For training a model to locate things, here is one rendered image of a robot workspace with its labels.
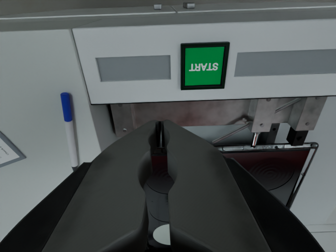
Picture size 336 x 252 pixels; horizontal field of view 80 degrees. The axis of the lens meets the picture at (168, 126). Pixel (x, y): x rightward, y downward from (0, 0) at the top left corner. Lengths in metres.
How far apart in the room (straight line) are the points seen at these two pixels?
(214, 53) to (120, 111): 0.18
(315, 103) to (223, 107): 0.15
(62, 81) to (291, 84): 0.29
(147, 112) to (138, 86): 0.11
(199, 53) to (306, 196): 0.59
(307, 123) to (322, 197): 0.39
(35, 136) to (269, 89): 0.33
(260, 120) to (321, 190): 0.41
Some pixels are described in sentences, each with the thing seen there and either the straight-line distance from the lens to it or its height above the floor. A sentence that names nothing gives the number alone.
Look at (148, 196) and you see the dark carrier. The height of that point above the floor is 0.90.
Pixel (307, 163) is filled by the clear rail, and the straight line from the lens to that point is 0.51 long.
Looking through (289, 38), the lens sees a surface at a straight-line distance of 0.29.
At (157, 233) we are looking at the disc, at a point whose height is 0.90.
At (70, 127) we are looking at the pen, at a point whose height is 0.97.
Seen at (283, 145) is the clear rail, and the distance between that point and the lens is 0.45.
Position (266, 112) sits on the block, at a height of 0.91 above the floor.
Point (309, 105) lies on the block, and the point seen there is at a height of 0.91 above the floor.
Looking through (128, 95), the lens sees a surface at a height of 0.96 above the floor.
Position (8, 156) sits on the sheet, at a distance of 0.40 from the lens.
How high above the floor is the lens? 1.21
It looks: 58 degrees down
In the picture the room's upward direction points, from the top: 178 degrees clockwise
